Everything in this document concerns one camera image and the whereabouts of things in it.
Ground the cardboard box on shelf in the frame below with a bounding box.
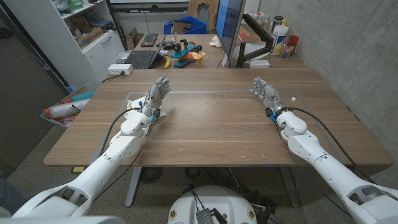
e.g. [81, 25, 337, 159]
[76, 27, 104, 47]

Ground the large black monitor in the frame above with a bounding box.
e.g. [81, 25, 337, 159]
[215, 0, 246, 60]

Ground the cardboard cutout panel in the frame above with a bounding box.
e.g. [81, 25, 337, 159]
[187, 0, 220, 29]

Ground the small open cardboard box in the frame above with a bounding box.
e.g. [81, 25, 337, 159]
[125, 27, 144, 50]

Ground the floor bin with clutter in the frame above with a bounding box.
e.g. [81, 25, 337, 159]
[40, 85, 96, 128]

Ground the teal orange toy plane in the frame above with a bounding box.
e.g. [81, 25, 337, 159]
[170, 39, 207, 68]

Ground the black-lid jar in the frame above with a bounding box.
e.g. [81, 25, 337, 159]
[271, 16, 284, 32]

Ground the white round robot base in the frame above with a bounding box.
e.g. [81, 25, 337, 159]
[167, 185, 258, 224]

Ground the white power strip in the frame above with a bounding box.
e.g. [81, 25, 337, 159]
[108, 63, 134, 76]

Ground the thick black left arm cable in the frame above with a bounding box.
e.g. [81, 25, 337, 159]
[98, 107, 137, 156]

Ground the black floor cable tangle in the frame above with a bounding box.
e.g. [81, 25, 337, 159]
[183, 167, 277, 218]

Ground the white wipes canister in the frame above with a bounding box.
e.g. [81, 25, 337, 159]
[269, 24, 289, 57]

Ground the black headset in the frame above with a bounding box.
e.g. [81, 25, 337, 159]
[162, 42, 182, 52]

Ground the small white figure toy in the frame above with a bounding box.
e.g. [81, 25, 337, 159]
[209, 35, 223, 49]

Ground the red cup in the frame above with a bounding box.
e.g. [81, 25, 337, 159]
[287, 35, 300, 52]

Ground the black keyboard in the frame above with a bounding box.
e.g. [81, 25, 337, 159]
[140, 32, 159, 48]

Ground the white robot torso edge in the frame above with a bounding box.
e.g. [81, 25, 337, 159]
[0, 215, 126, 224]

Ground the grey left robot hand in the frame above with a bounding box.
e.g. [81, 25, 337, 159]
[140, 73, 172, 118]

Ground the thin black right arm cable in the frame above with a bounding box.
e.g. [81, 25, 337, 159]
[272, 120, 353, 218]

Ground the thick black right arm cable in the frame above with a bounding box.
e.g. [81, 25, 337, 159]
[287, 107, 376, 184]

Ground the grey table leg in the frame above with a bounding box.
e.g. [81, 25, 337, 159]
[279, 166, 301, 208]
[124, 167, 142, 208]

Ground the flat white box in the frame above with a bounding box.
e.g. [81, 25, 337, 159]
[248, 59, 271, 69]

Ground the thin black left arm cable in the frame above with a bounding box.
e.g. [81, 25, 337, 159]
[93, 124, 152, 202]

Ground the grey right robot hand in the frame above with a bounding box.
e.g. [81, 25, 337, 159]
[249, 77, 287, 116]

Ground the black round fan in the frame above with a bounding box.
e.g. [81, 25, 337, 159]
[139, 167, 164, 184]

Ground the white cloth napkin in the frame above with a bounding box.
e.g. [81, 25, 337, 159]
[123, 96, 167, 121]

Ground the black laptop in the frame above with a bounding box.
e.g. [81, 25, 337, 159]
[123, 34, 167, 70]

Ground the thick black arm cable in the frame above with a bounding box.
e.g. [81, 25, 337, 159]
[287, 107, 376, 184]
[98, 107, 137, 156]

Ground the person leg in jeans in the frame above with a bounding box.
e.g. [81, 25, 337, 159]
[0, 177, 27, 216]

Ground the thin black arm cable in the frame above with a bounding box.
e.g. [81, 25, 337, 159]
[93, 124, 152, 202]
[272, 120, 353, 218]

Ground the teal foam roll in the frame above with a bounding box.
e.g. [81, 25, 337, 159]
[70, 90, 96, 102]

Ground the blue plastic bin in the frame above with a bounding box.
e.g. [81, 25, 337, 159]
[164, 14, 208, 35]

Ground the white shelf cabinet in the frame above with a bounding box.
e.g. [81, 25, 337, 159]
[2, 0, 125, 88]

